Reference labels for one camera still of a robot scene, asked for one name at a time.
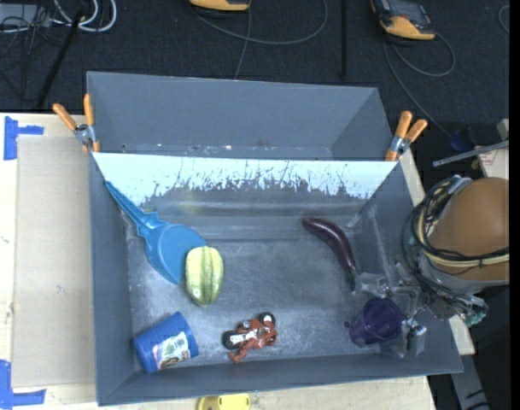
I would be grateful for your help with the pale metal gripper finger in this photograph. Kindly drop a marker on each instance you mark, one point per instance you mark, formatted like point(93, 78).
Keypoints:
point(372, 282)
point(407, 348)

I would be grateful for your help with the purple translucent cup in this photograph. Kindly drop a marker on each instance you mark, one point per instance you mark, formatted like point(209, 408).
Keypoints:
point(377, 320)

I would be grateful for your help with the purple toy eggplant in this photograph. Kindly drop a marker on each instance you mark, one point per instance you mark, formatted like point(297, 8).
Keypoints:
point(334, 237)

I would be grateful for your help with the grey metal bin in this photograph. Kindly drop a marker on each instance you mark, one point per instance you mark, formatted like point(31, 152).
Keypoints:
point(259, 271)

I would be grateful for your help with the red-brown toy motorcycle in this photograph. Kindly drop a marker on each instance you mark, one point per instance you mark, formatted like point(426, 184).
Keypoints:
point(253, 335)

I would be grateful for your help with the yellow-green toy starfruit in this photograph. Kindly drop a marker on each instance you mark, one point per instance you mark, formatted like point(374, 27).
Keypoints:
point(204, 276)

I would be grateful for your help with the blue plastic scoop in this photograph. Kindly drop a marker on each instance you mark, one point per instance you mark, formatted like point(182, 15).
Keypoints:
point(165, 246)

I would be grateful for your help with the blue can with label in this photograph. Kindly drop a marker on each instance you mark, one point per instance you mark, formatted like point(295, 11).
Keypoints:
point(163, 342)

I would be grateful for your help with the pale flat board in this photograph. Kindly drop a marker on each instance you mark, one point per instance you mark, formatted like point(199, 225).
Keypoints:
point(50, 250)

